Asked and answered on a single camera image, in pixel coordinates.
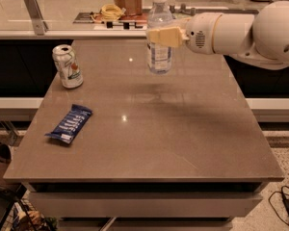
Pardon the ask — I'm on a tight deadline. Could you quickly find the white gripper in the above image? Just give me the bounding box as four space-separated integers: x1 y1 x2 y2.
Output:
146 13 222 55

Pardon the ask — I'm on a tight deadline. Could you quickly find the clear plastic water bottle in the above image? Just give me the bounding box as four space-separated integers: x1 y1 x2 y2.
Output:
147 0 172 74

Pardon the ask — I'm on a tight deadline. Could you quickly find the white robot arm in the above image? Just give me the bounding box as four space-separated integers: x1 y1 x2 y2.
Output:
146 1 289 70

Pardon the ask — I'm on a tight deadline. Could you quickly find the blue rxbar wrapper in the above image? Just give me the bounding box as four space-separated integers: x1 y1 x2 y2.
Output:
45 104 92 144

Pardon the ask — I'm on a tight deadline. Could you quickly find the white green soda can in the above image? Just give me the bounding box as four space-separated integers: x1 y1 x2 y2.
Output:
52 44 83 89

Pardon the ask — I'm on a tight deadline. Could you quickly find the brown bag on floor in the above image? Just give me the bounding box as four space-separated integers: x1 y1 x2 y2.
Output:
0 142 19 192

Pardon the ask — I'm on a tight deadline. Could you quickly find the white table drawer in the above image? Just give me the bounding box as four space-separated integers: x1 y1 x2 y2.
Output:
29 192 262 218

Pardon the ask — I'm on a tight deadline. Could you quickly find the coiled yellow cable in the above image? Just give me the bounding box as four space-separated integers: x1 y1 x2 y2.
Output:
91 3 127 24

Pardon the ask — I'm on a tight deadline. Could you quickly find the left metal glass post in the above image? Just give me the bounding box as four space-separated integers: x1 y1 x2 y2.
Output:
23 0 48 36

